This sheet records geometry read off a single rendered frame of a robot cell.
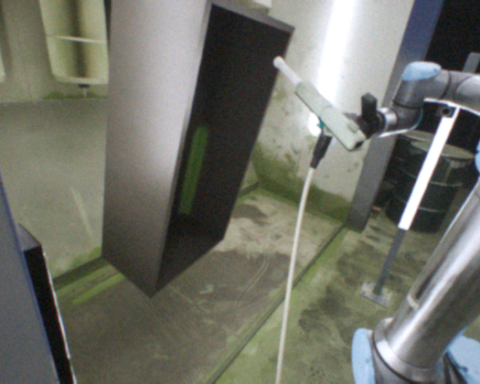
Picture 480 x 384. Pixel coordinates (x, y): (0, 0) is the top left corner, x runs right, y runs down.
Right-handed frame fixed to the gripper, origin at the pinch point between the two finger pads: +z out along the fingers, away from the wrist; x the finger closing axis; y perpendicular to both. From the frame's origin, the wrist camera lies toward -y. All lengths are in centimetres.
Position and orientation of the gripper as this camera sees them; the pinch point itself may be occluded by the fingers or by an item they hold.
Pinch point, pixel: (326, 127)
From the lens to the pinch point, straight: 89.2
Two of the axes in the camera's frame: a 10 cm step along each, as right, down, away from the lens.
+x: -3.8, -7.3, 5.6
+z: -9.2, 2.2, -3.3
